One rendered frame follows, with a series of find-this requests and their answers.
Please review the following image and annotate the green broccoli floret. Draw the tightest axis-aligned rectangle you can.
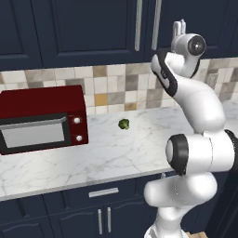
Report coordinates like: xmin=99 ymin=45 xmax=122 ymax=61
xmin=117 ymin=118 xmax=131 ymax=131

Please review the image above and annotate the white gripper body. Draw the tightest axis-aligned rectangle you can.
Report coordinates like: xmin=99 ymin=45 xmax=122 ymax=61
xmin=172 ymin=19 xmax=187 ymax=38

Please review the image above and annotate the navy wall cabinet door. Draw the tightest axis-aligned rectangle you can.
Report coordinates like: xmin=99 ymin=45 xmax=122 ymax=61
xmin=0 ymin=0 xmax=44 ymax=72
xmin=30 ymin=0 xmax=147 ymax=69
xmin=144 ymin=0 xmax=238 ymax=62

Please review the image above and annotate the black microwave door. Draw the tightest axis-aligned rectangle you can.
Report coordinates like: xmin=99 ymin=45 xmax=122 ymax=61
xmin=0 ymin=112 xmax=73 ymax=153

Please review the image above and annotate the silver base cabinet handle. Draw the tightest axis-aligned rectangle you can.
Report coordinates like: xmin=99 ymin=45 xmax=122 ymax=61
xmin=97 ymin=208 xmax=103 ymax=235
xmin=106 ymin=206 xmax=112 ymax=233

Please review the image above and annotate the navy drawer front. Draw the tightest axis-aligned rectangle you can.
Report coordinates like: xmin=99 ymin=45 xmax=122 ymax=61
xmin=135 ymin=170 xmax=179 ymax=197
xmin=0 ymin=194 xmax=47 ymax=225
xmin=42 ymin=178 xmax=139 ymax=212

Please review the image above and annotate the silver wall cabinet handle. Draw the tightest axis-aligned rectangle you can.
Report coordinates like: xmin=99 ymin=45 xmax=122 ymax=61
xmin=151 ymin=0 xmax=163 ymax=51
xmin=134 ymin=0 xmax=144 ymax=52

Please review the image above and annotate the navy base cabinet door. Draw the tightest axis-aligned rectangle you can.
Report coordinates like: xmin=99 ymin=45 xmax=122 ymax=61
xmin=181 ymin=169 xmax=238 ymax=238
xmin=0 ymin=215 xmax=54 ymax=238
xmin=103 ymin=198 xmax=159 ymax=238
xmin=48 ymin=205 xmax=106 ymax=238

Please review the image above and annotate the grey microwave door handle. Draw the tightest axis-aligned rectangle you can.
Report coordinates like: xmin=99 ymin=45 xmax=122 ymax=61
xmin=0 ymin=116 xmax=68 ymax=130

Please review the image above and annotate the red microwave oven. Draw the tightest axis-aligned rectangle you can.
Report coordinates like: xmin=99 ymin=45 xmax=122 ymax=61
xmin=0 ymin=85 xmax=89 ymax=156

